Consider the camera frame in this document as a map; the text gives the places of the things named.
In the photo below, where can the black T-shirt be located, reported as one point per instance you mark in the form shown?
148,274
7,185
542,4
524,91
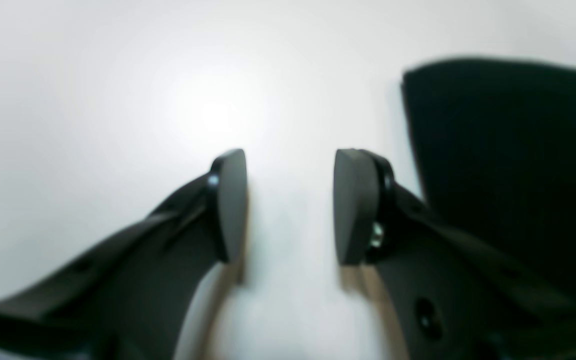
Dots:
495,146

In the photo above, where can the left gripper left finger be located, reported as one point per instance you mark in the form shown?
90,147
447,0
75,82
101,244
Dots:
126,298

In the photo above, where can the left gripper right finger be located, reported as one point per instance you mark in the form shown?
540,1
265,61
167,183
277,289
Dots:
455,296

